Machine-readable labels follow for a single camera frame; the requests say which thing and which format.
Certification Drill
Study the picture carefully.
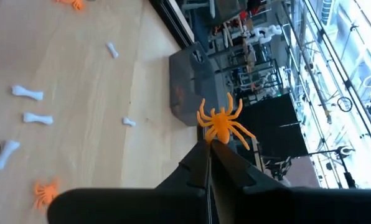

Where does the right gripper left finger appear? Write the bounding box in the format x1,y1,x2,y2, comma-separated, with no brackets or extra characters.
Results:
47,141,210,224

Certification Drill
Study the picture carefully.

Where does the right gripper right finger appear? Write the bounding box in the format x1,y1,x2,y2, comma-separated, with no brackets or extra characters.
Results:
210,140,371,224

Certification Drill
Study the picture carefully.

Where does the orange plastic toy spider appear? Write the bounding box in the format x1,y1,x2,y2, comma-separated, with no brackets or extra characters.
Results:
55,0,86,11
196,92,256,151
32,177,60,211

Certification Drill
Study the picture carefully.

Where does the white plastic toy bone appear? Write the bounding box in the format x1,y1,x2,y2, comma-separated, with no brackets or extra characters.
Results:
0,139,21,171
11,85,45,101
122,116,137,128
22,111,54,126
106,42,120,59

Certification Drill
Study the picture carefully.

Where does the black partition panel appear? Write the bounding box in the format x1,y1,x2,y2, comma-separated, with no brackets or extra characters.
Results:
235,93,309,159

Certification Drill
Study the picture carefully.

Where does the dark grey plastic bin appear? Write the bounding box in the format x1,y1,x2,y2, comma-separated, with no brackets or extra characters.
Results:
169,42,227,127

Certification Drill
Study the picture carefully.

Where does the large white background robot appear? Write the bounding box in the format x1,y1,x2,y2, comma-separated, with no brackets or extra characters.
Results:
249,24,283,44

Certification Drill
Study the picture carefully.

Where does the black table frame rail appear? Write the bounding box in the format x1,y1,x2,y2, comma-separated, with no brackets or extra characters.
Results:
148,0,205,141

